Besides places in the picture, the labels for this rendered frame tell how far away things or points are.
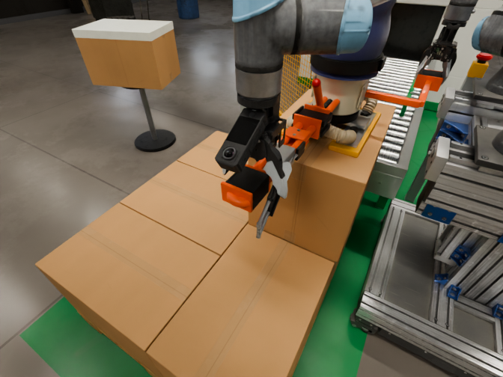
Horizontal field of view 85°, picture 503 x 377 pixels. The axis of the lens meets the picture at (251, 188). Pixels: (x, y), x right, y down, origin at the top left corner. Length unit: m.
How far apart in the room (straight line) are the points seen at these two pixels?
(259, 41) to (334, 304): 1.46
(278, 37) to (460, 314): 1.48
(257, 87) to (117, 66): 2.11
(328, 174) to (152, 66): 1.77
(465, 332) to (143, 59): 2.48
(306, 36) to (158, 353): 0.91
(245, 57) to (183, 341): 0.83
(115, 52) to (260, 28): 2.09
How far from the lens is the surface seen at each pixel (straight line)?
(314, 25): 0.44
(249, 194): 0.53
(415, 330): 1.49
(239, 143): 0.45
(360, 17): 0.46
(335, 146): 0.96
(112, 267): 1.21
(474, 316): 1.70
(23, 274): 2.18
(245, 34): 0.43
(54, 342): 1.82
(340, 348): 1.60
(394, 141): 1.98
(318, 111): 0.87
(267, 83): 0.45
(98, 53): 2.55
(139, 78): 2.44
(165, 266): 1.14
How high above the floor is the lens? 1.46
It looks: 41 degrees down
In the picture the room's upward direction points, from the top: straight up
